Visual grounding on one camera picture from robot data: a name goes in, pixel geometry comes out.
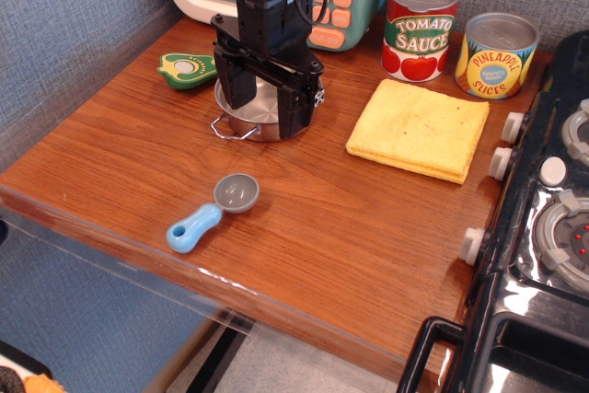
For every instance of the black toy stove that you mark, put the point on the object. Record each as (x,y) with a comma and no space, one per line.
(527,305)

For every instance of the grey stove knob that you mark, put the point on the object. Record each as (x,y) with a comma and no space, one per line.
(500,162)
(470,246)
(512,127)

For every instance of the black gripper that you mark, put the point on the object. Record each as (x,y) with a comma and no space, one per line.
(267,39)

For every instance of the blue handled grey spoon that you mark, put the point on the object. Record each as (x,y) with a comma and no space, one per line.
(233,194)

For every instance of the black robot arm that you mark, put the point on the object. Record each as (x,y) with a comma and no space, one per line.
(267,40)

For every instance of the green toy avocado half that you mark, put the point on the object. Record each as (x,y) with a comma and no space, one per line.
(183,71)

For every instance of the yellow folded cloth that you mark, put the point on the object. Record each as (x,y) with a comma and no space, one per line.
(419,130)

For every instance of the tomato sauce can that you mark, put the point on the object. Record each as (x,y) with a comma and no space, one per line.
(417,38)

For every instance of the small silver metal pot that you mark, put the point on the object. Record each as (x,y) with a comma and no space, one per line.
(259,120)

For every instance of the pineapple slices can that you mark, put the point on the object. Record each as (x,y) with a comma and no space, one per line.
(496,53)

